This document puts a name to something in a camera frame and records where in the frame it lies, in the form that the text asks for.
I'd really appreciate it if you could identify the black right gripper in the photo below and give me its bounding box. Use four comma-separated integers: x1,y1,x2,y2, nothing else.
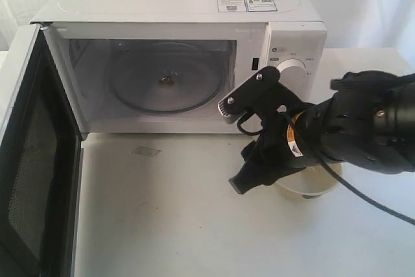
228,108,327,195

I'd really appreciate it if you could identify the black cable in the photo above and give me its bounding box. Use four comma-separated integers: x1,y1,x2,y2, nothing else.
237,108,415,226

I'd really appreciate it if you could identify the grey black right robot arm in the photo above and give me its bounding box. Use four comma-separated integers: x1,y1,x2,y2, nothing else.
231,67,414,193

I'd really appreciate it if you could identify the upper white control knob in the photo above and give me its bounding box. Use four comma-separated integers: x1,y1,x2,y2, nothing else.
277,58,307,80

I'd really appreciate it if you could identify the blue white warning sticker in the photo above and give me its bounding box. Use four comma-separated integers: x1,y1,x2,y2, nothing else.
217,0,278,13

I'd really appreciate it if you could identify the white microwave door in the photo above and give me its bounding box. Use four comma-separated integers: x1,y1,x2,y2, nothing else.
1,24,83,276

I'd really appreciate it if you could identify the white microwave oven body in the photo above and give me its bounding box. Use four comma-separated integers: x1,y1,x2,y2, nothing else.
32,0,327,134

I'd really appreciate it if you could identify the cream ceramic bowl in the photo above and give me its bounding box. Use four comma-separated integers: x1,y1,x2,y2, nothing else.
273,165,338,200

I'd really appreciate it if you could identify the glass microwave turntable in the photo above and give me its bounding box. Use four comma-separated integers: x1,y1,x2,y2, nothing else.
110,41,228,114

